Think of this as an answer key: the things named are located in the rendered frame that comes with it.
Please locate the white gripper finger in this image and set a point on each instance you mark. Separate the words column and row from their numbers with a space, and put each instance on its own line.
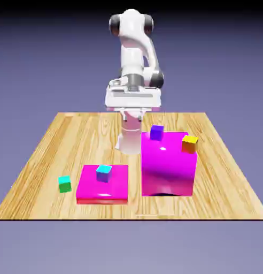
column 124, row 115
column 139, row 115

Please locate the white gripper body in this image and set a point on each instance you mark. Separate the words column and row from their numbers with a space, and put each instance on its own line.
column 132, row 98

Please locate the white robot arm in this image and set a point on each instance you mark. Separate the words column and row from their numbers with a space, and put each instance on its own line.
column 131, row 42

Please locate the small purple cube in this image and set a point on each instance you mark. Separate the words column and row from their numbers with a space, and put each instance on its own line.
column 156, row 132

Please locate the small yellow cube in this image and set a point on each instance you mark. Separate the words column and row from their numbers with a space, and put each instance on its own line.
column 189, row 144

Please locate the small cyan cube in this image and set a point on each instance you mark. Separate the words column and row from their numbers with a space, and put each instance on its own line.
column 104, row 173

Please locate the small green cube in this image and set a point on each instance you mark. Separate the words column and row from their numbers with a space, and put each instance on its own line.
column 64, row 184

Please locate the large magenta tall box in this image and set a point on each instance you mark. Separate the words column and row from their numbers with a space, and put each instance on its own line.
column 167, row 167

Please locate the large magenta flat box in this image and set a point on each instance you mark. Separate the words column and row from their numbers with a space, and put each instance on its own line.
column 101, row 188

